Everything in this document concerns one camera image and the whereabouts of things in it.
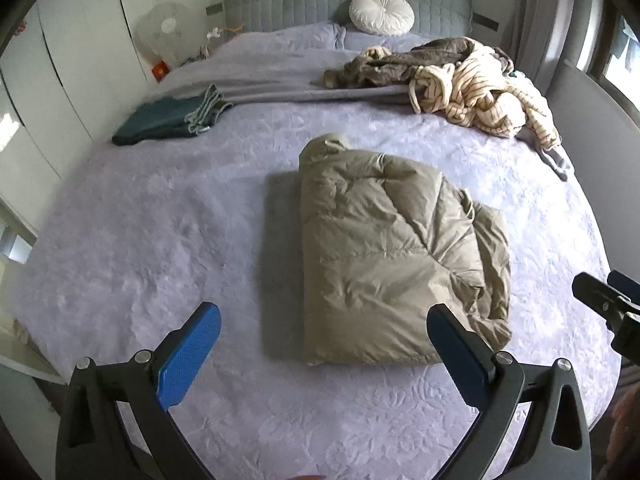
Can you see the red wardrobe sticker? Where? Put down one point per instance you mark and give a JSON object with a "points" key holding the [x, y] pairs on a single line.
{"points": [[20, 27]]}

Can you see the white side table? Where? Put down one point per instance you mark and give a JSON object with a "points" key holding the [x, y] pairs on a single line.
{"points": [[25, 360]]}

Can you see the white standing fan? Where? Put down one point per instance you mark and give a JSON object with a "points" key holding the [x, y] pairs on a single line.
{"points": [[162, 25]]}

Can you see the folded denim garment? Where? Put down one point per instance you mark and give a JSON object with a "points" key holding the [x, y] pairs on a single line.
{"points": [[207, 110]]}

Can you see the small white ornament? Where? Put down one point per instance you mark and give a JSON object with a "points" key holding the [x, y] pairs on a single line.
{"points": [[214, 33]]}

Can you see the window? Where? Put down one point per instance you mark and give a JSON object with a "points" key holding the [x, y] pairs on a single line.
{"points": [[625, 55]]}

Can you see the small orange box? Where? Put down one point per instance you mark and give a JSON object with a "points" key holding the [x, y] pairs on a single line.
{"points": [[160, 70]]}

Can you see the cream striped fleece robe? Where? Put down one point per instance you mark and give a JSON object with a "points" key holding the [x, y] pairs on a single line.
{"points": [[480, 95]]}

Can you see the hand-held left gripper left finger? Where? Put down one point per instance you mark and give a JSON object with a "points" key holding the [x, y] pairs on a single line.
{"points": [[190, 355]]}

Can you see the dark wall strip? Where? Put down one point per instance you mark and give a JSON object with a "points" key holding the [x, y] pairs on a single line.
{"points": [[214, 9], [486, 20]]}

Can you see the dark teal folded garment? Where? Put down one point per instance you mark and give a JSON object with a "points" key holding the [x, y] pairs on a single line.
{"points": [[150, 120]]}

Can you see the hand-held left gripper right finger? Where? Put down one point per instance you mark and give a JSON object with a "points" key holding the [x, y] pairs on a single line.
{"points": [[457, 357]]}

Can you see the grey-brown fleece garment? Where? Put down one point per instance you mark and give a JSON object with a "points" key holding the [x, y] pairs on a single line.
{"points": [[395, 67]]}

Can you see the grey blanket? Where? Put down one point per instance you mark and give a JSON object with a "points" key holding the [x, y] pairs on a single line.
{"points": [[280, 85]]}

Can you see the lilac quilted bedspread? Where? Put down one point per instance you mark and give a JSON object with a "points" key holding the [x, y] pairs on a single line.
{"points": [[175, 240]]}

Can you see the beige puffer jacket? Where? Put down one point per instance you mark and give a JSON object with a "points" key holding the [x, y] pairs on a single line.
{"points": [[390, 250]]}

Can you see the grey curtain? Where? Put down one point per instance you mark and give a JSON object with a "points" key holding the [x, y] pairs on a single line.
{"points": [[555, 25]]}

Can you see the round white cushion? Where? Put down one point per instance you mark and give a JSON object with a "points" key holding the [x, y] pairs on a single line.
{"points": [[382, 12]]}

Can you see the lilac pillow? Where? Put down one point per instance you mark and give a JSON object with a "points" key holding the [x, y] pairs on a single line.
{"points": [[360, 40]]}

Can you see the grey upholstered panel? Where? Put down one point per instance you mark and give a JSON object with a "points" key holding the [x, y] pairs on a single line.
{"points": [[600, 160]]}

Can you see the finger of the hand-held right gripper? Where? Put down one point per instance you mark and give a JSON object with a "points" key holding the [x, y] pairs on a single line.
{"points": [[597, 297], [626, 290]]}

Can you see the white wardrobe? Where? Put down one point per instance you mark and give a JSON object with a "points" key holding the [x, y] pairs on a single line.
{"points": [[75, 60]]}

